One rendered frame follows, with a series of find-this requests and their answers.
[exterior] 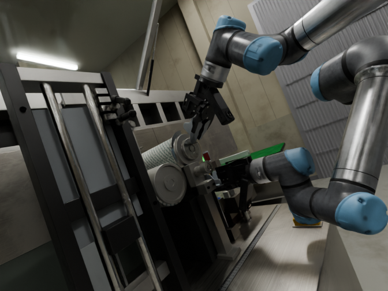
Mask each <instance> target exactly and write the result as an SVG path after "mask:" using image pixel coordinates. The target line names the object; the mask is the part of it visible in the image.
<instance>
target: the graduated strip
mask: <svg viewBox="0 0 388 291"><path fill-rule="evenodd" d="M280 206H281V204H279V205H276V206H275V208H274V209H273V211H272V212H271V214H270V215H269V217H268V218H267V219H266V221H265V223H264V224H263V226H262V227H261V228H260V230H259V231H258V233H257V234H256V236H255V237H254V238H253V240H252V241H251V243H250V244H249V245H248V247H247V249H246V250H245V252H244V253H243V254H242V256H241V257H240V259H239V260H238V262H237V263H236V265H235V266H234V267H233V269H232V270H231V272H230V273H229V275H228V276H227V278H226V279H225V280H224V282H223V284H222V285H221V286H220V288H219V289H218V291H226V290H227V288H228V287H229V285H230V284H231V282H232V280H233V279H234V277H235V276H236V275H237V273H238V271H239V270H240V268H241V267H242V265H243V264H244V262H245V261H246V259H247V257H248V256H249V254H250V253H251V251H252V250H253V248H254V247H255V245H256V243H257V242H258V241H259V239H260V238H261V236H262V234H263V233H264V231H265V230H266V228H267V227H268V225H269V223H270V222H271V220H272V219H273V217H274V216H275V214H276V213H277V211H278V210H279V208H280Z"/></svg>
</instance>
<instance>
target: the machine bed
mask: <svg viewBox="0 0 388 291"><path fill-rule="evenodd" d="M276 205H279V204H271V205H264V206H253V207H251V208H250V209H249V210H250V212H251V213H250V214H249V217H251V218H252V220H251V221H250V222H248V223H245V222H244V221H243V222H242V224H241V225H240V226H239V227H238V228H239V231H240V233H241V234H240V235H239V236H238V237H237V239H236V240H235V241H233V240H230V243H231V245H232V246H233V247H240V248H241V251H240V253H239V254H238V255H237V257H236V258H235V259H234V260H224V259H218V258H216V260H215V261H214V262H213V263H210V262H202V261H197V260H188V259H180V261H181V264H182V267H183V269H184V272H185V275H186V278H187V280H188V283H189V286H190V288H191V291H218V289H219V288H220V286H221V285H222V284H223V282H224V280H225V279H226V278H227V276H228V275H229V273H230V272H231V270H232V269H233V267H234V266H235V265H236V263H237V262H238V260H239V259H240V257H241V256H242V254H243V253H244V252H245V250H246V249H247V247H248V245H249V244H250V243H251V241H252V240H253V238H254V237H255V236H256V234H257V233H258V231H259V230H260V228H261V227H262V226H263V224H264V223H265V221H266V219H267V218H268V217H269V215H270V214H271V212H272V211H273V209H274V208H275V206H276ZM293 224H294V222H293V215H292V213H291V212H290V210H289V207H288V203H281V206H280V208H279V210H278V211H277V213H276V214H275V216H274V217H273V219H272V220H271V222H270V223H269V225H268V227H267V228H266V230H265V231H264V233H263V234H262V236H261V238H260V239H259V241H258V242H257V243H256V245H255V247H254V248H253V250H252V251H251V253H250V254H249V256H248V257H247V259H246V261H245V262H244V264H243V265H242V267H241V268H240V270H239V271H238V273H237V275H236V276H235V277H234V279H233V280H232V282H231V284H230V285H229V287H228V288H227V290H226V291H328V287H329V278H330V270H331V261H332V256H333V248H334V239H335V231H336V225H333V224H330V223H327V222H324V221H323V224H322V227H292V226H293ZM146 270H147V269H146V267H145V264H144V262H143V263H142V264H141V265H139V266H138V267H137V268H135V269H134V270H133V271H132V272H131V273H129V274H128V275H127V276H126V280H127V282H128V285H129V284H130V283H132V282H133V281H134V280H135V279H136V278H137V277H139V276H140V275H141V274H142V273H143V272H145V271H146Z"/></svg>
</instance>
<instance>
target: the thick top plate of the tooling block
mask: <svg viewBox="0 0 388 291"><path fill-rule="evenodd" d="M225 191H226V190H224V191H219V192H215V193H216V194H217V197H220V198H222V197H223V199H224V201H225V204H226V206H227V210H226V211H225V212H224V214H232V213H239V212H241V210H239V209H238V207H239V199H240V188H234V191H235V193H236V194H235V195H234V196H231V197H230V198H224V195H223V192H225ZM256 196H257V194H256V192H255V189H254V187H253V191H252V200H253V199H254V198H255V197H256Z"/></svg>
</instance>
